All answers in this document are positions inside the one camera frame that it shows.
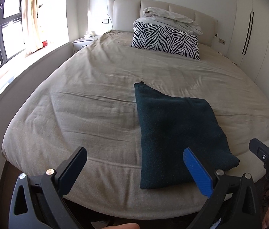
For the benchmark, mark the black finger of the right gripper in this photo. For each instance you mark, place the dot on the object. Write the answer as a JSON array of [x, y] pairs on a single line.
[[260, 150]]

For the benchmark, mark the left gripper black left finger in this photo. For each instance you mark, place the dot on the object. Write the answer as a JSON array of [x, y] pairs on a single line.
[[37, 200]]

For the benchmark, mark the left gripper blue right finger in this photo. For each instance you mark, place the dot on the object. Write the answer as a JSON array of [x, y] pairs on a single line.
[[232, 201]]

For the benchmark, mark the dark teal knit sweater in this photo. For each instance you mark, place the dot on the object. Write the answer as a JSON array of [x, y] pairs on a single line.
[[168, 126]]

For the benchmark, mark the person's left hand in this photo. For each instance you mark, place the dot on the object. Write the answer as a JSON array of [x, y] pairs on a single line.
[[124, 226]]

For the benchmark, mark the white wardrobe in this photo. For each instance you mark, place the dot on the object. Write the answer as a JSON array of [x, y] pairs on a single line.
[[249, 47]]

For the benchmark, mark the small red box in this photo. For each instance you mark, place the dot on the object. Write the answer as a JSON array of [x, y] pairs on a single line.
[[44, 43]]

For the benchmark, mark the white bedside table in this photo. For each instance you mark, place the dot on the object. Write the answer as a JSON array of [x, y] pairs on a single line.
[[83, 42]]

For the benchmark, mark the zebra print pillow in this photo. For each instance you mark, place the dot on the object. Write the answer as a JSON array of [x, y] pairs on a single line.
[[165, 39]]

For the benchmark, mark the crumpled white duvet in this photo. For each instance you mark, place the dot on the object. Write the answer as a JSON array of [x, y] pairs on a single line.
[[159, 16]]

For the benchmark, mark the beige padded headboard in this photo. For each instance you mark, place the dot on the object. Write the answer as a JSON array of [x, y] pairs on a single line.
[[123, 13]]

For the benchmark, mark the wall power socket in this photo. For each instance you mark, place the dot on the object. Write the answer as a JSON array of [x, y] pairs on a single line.
[[221, 41]]

